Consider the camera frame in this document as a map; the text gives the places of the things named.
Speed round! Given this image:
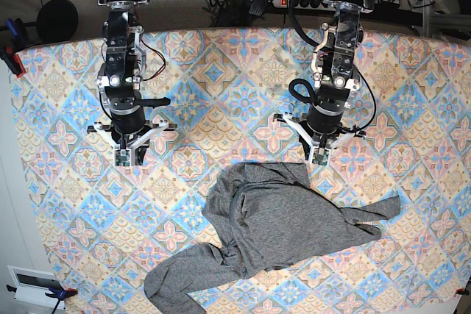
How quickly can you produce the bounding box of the patterned tablecloth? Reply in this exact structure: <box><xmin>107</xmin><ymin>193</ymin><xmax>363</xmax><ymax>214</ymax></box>
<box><xmin>10</xmin><ymin>29</ymin><xmax>470</xmax><ymax>313</ymax></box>

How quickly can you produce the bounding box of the grey t-shirt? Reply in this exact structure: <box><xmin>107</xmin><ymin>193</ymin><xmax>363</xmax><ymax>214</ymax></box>
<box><xmin>144</xmin><ymin>163</ymin><xmax>401</xmax><ymax>313</ymax></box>

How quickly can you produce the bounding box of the red clamp bottom right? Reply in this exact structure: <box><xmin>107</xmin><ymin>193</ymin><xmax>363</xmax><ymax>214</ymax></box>
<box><xmin>455</xmin><ymin>288</ymin><xmax>470</xmax><ymax>296</ymax></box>

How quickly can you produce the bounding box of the red black clamp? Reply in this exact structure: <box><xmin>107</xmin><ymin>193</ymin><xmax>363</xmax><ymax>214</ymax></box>
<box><xmin>0</xmin><ymin>46</ymin><xmax>26</xmax><ymax>78</ymax></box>

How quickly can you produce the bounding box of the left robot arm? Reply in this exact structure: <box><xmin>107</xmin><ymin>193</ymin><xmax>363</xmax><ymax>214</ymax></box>
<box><xmin>275</xmin><ymin>0</ymin><xmax>375</xmax><ymax>165</ymax></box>

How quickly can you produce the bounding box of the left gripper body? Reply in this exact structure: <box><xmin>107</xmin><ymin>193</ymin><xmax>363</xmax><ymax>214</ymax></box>
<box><xmin>300</xmin><ymin>101</ymin><xmax>345</xmax><ymax>165</ymax></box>

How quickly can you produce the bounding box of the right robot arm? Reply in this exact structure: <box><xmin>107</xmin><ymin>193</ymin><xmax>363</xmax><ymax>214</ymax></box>
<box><xmin>87</xmin><ymin>0</ymin><xmax>175</xmax><ymax>167</ymax></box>

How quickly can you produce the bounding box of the round black stool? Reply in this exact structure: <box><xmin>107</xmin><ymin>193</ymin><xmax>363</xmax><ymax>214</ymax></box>
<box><xmin>36</xmin><ymin>0</ymin><xmax>79</xmax><ymax>44</ymax></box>

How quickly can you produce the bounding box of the white power strip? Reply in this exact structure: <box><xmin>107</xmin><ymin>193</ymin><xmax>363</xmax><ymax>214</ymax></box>
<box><xmin>272</xmin><ymin>0</ymin><xmax>328</xmax><ymax>10</ymax></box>

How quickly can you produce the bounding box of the white wall box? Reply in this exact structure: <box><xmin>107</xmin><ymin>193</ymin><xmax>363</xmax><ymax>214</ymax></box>
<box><xmin>7</xmin><ymin>265</ymin><xmax>61</xmax><ymax>310</ymax></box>

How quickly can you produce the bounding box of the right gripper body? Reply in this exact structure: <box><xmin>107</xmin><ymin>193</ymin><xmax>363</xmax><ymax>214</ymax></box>
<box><xmin>102</xmin><ymin>105</ymin><xmax>151</xmax><ymax>167</ymax></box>

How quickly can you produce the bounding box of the blue clamp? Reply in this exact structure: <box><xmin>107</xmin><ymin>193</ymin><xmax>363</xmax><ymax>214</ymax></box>
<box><xmin>5</xmin><ymin>18</ymin><xmax>28</xmax><ymax>47</ymax></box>

